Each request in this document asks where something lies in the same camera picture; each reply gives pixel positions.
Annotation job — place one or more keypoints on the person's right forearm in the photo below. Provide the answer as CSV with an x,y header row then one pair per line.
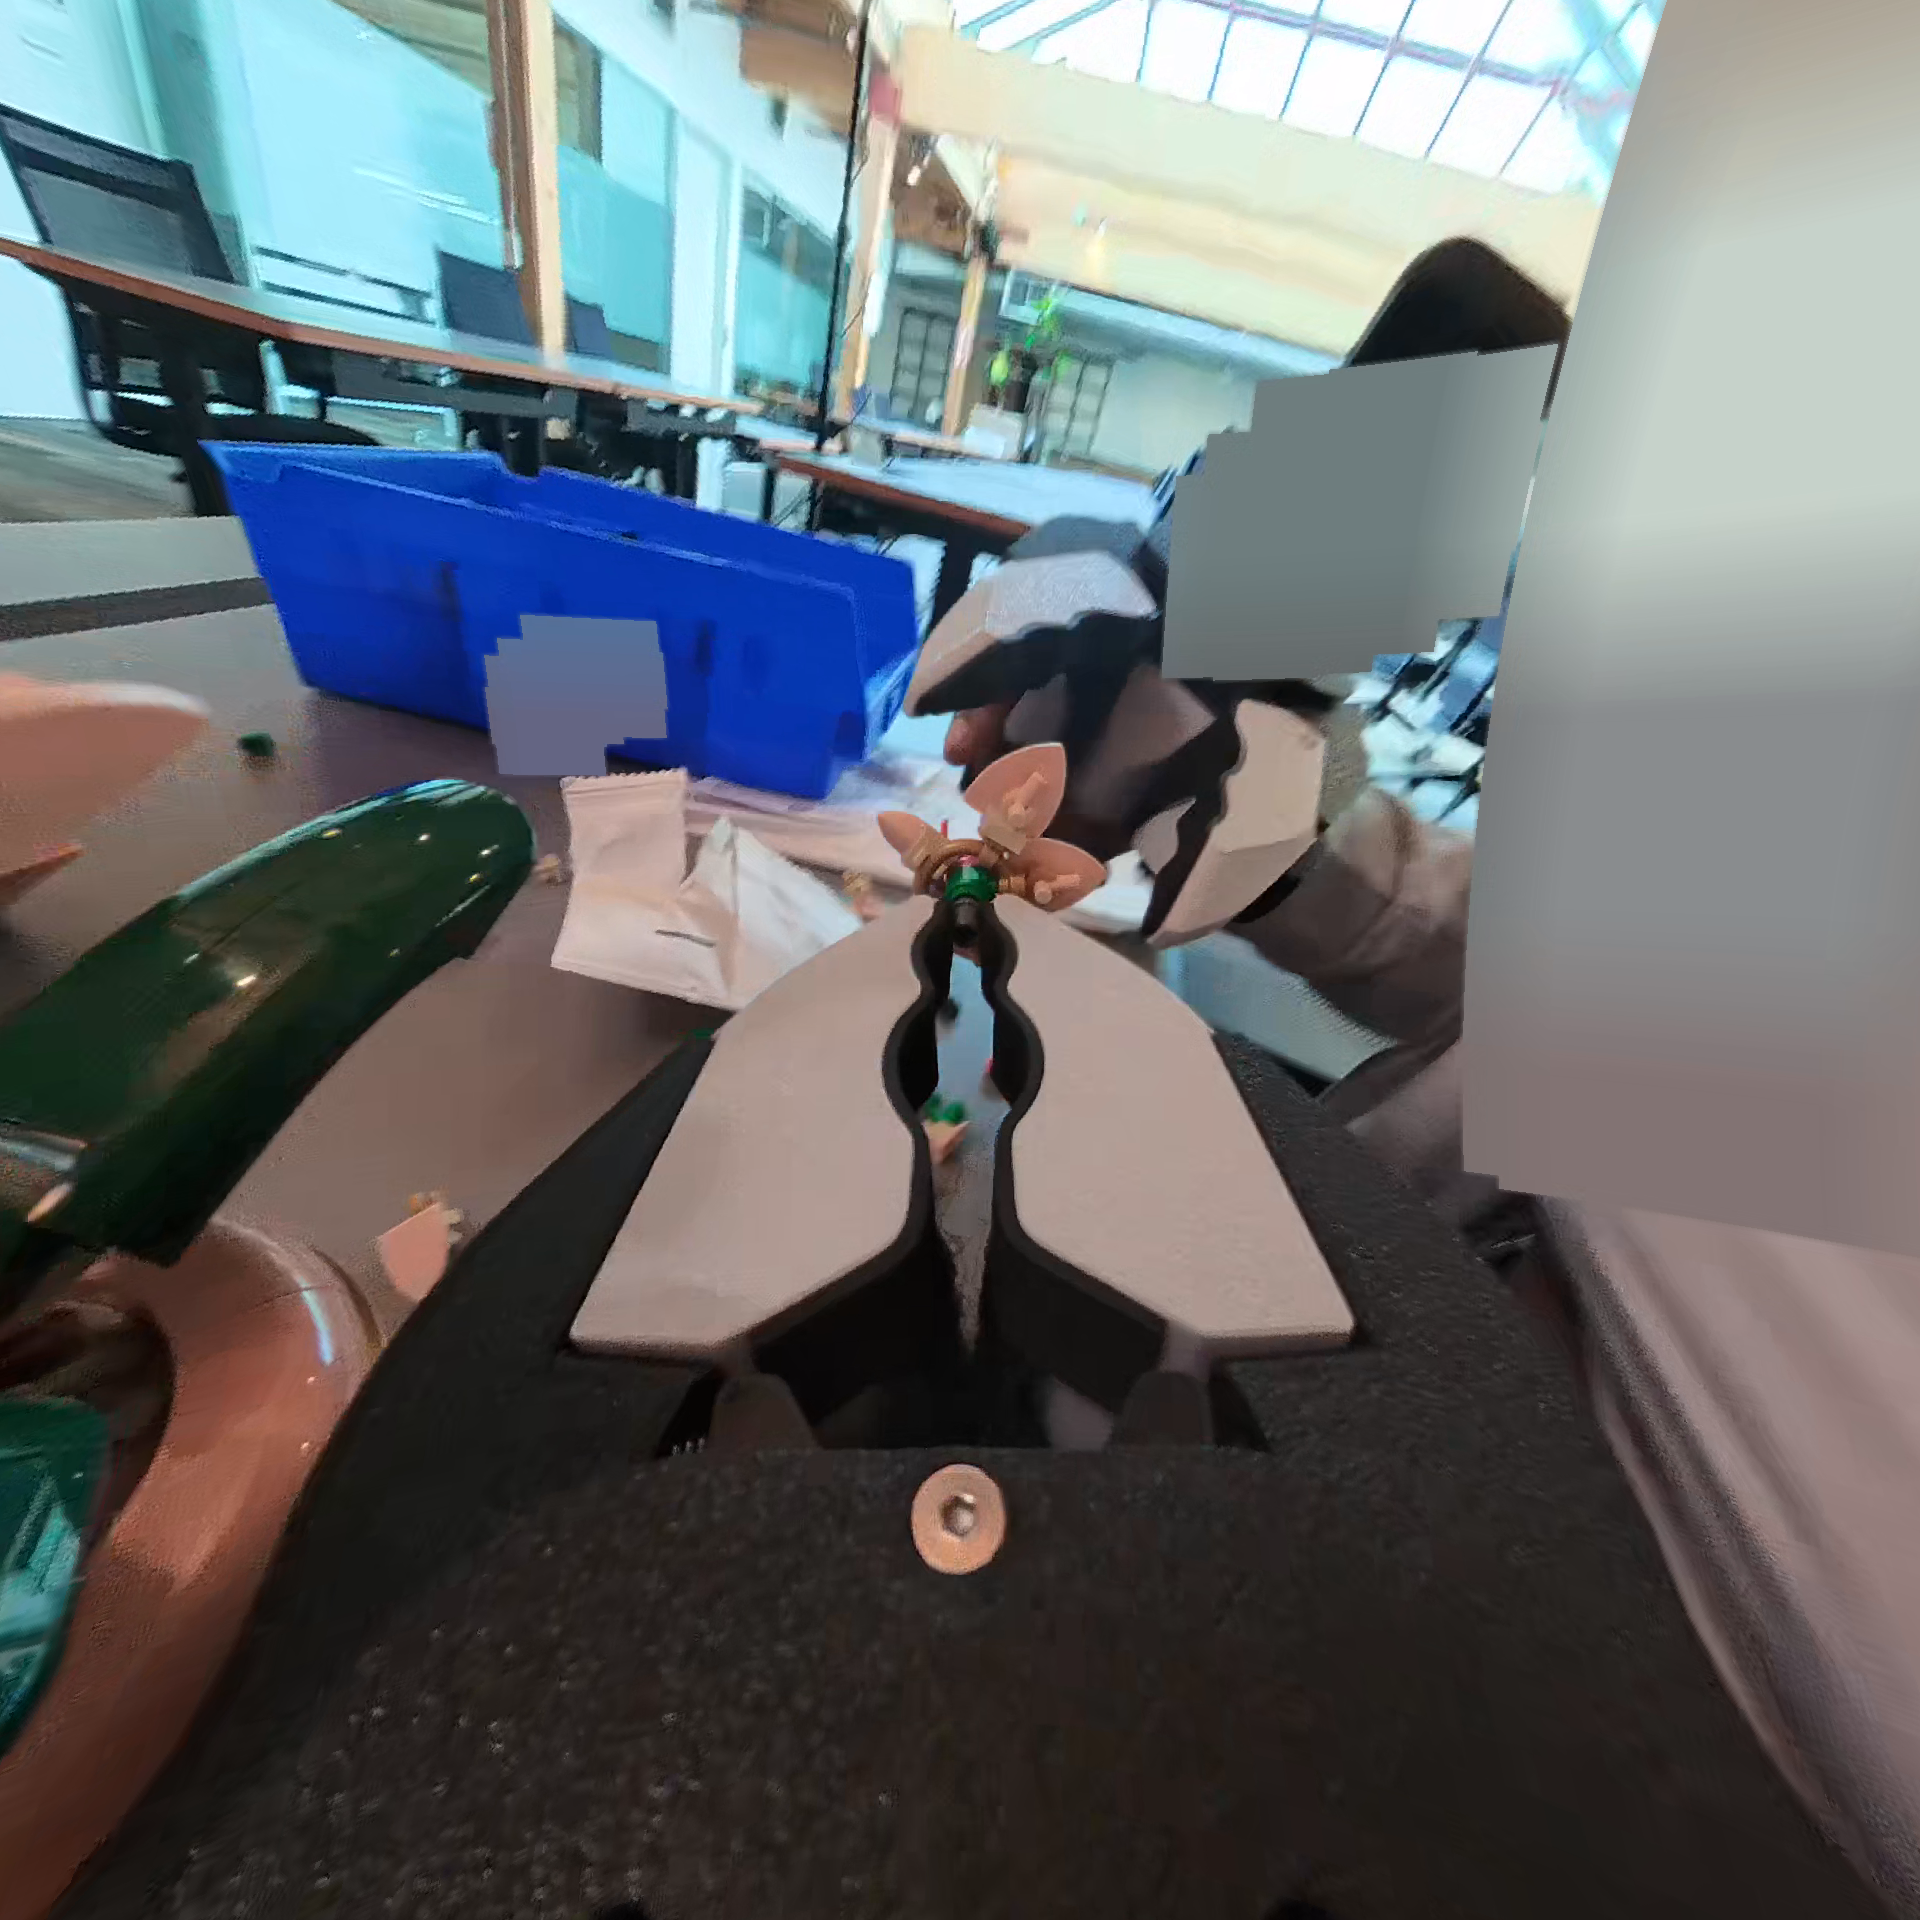
x,y
1365,930

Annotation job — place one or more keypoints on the hanging green plant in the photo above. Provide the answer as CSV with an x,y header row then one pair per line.
x,y
1037,353

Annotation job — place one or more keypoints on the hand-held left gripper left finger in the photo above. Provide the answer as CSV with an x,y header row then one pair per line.
x,y
765,1184

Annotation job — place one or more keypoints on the person's right hand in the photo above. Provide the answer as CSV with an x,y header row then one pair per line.
x,y
975,735

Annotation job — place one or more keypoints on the black mesh office chair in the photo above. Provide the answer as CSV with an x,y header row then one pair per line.
x,y
121,194

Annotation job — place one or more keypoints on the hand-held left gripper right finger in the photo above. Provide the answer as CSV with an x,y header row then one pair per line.
x,y
1171,1200

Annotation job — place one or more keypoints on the small brick orchid flower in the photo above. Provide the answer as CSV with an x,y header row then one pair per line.
x,y
1037,781

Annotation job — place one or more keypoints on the long wooden-top desk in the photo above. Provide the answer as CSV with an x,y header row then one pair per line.
x,y
375,340

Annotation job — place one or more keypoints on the brick orchid model in pot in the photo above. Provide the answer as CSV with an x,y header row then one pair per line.
x,y
270,960

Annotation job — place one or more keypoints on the printed white paper sheet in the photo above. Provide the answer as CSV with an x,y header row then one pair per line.
x,y
839,820

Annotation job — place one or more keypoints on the black pole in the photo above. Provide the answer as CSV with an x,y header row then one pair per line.
x,y
839,225

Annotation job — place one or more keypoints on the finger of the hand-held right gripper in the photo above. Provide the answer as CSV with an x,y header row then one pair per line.
x,y
1268,840
1021,600

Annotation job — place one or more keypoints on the grey desk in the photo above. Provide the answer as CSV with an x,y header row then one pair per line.
x,y
452,1079

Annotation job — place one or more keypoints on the white paper bag black dash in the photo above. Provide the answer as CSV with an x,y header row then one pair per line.
x,y
623,870

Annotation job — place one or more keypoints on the blue plastic bin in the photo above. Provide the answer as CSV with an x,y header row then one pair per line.
x,y
390,570

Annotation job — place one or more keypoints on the blue office chair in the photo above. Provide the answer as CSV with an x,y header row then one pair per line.
x,y
481,300

